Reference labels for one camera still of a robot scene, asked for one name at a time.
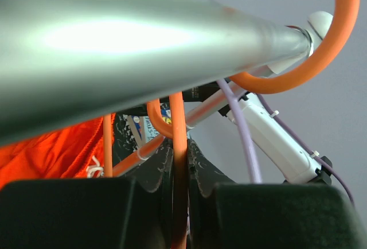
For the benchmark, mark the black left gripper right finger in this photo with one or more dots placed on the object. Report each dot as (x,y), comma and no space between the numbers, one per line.
(225,214)

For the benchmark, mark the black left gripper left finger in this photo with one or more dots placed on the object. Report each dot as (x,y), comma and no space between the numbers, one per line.
(132,211)

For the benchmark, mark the orange drawstring shorts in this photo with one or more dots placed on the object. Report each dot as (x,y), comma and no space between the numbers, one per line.
(72,152)

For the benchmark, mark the orange clothes hanger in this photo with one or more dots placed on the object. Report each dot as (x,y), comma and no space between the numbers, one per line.
(346,12)

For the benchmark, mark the lilac wire clothes hanger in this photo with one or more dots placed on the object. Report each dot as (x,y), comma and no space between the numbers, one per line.
(244,133)

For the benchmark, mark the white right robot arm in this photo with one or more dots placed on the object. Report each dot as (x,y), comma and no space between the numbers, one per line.
(292,159)

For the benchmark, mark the black marble table mat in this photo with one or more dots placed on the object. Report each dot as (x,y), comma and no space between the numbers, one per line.
(127,136)

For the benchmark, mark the silver clothes rack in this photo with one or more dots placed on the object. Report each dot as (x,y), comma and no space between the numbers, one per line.
(65,62)

